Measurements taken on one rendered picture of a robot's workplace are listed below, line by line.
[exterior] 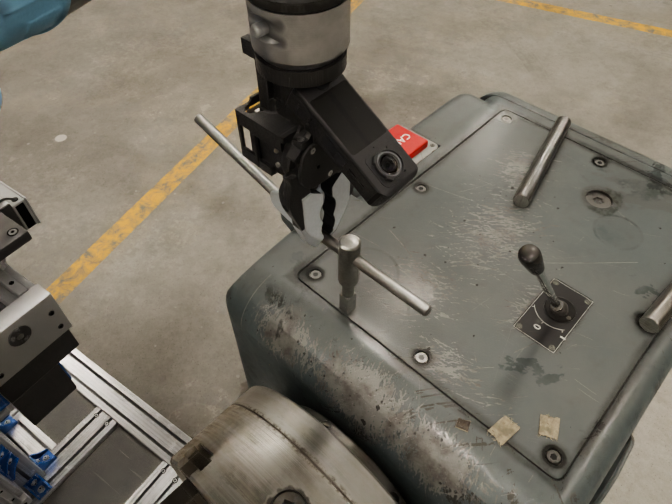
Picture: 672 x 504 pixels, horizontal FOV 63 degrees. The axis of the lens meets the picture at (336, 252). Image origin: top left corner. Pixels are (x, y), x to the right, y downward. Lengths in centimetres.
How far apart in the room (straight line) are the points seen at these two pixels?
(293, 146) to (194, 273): 188
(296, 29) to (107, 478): 151
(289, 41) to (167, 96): 292
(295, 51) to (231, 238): 203
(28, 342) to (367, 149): 66
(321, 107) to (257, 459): 34
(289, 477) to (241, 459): 5
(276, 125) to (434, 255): 30
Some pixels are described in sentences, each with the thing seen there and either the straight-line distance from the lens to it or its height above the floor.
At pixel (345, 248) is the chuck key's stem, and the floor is 137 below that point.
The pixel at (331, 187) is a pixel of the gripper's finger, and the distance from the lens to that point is 52.
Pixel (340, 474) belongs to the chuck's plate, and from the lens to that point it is 56.
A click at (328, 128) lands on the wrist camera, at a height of 152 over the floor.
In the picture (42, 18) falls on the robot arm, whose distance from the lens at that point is 35.
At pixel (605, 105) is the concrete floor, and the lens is 344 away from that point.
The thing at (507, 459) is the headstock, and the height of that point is 125.
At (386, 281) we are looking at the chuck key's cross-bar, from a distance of 52.
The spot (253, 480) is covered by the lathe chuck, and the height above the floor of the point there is 124.
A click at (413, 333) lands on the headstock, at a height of 125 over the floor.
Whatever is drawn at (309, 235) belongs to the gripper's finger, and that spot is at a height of 138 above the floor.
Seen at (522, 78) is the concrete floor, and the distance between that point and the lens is 350.
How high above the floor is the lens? 177
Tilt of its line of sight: 50 degrees down
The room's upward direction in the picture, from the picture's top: straight up
